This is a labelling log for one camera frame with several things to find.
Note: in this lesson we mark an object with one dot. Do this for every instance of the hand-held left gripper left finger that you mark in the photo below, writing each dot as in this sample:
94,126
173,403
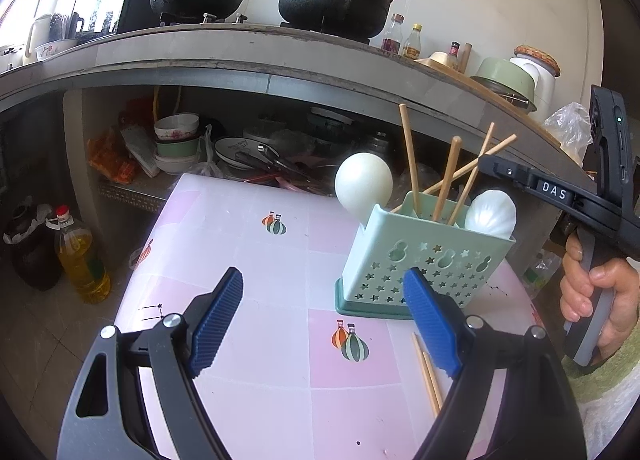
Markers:
217,320

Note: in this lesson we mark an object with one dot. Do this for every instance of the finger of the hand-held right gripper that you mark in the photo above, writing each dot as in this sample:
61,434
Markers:
505,171

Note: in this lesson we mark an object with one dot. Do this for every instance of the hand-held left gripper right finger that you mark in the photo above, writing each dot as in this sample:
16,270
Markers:
432,325

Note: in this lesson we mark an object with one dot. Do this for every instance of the white shell-shaped spoon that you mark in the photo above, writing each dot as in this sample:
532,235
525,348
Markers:
492,215

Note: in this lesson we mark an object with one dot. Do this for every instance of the green star-perforated utensil holder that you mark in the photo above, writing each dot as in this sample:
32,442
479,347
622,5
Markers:
390,260

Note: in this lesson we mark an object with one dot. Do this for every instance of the cream round ladle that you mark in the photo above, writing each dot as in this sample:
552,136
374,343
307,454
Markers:
362,180

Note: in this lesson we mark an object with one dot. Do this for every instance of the person's right hand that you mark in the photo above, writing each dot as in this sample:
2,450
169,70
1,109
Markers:
625,295

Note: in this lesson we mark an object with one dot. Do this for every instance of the clear plastic bag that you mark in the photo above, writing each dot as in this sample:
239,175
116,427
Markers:
570,130

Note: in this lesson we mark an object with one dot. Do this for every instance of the dark metal pan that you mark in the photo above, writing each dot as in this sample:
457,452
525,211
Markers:
505,94

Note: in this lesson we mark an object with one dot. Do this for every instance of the pink printed tablecloth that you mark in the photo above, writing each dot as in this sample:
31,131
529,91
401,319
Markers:
280,270

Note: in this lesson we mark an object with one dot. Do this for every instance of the white jar woven lid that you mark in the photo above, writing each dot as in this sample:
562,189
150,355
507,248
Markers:
542,90

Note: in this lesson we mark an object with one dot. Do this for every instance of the green enamel basin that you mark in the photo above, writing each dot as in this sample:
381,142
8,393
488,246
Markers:
500,72

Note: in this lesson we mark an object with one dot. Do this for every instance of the wooden rolling pin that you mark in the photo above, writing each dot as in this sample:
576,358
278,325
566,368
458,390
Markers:
466,57

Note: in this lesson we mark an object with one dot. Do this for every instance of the small red-cap bottle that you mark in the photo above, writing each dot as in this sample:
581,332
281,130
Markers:
453,59

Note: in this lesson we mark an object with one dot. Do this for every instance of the small beige bowl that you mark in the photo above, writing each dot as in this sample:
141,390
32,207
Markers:
440,58

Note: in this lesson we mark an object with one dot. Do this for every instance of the cooking oil bottle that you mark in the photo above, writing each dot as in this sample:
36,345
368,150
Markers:
82,260

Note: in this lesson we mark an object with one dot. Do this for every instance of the perforated metal shelf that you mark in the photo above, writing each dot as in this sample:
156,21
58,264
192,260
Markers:
130,192

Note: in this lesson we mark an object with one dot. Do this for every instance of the yellow-label sauce bottle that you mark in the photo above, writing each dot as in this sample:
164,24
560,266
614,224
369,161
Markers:
412,45

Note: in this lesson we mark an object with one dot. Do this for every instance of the plain white bowl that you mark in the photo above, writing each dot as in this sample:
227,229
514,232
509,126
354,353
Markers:
177,165

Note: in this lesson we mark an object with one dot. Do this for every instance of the white printed plate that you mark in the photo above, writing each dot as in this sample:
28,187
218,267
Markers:
235,147

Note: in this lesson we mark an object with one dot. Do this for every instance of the glass bottle dark contents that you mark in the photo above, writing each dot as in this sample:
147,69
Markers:
393,37

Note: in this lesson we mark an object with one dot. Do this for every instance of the green bowl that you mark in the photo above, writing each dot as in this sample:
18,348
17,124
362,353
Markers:
177,147

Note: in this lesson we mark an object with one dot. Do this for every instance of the grey printed packet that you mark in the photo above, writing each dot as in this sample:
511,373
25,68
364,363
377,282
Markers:
140,150

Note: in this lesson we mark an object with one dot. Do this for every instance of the orange snack packet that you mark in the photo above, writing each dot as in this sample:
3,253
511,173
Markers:
110,157

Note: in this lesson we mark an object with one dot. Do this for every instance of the white floral bowl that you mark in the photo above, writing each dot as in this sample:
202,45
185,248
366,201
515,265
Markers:
177,126

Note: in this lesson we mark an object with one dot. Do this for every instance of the dark jar with plastic cover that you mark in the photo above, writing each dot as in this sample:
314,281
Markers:
30,250

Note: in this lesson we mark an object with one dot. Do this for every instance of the white fluffy towel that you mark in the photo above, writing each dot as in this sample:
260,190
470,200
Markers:
607,425

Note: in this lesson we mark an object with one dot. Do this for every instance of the grey concrete kitchen counter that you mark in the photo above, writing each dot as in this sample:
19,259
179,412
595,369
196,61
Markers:
225,57

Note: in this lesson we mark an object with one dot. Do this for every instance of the black gas stove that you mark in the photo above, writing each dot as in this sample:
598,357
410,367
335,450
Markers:
220,18

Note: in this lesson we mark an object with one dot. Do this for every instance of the white floral dish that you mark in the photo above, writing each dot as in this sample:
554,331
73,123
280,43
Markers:
57,49

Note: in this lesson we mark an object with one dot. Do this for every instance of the black mug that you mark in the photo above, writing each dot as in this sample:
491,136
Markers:
77,25

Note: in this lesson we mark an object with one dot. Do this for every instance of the white enamel mug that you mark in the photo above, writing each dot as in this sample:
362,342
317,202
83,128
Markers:
37,40

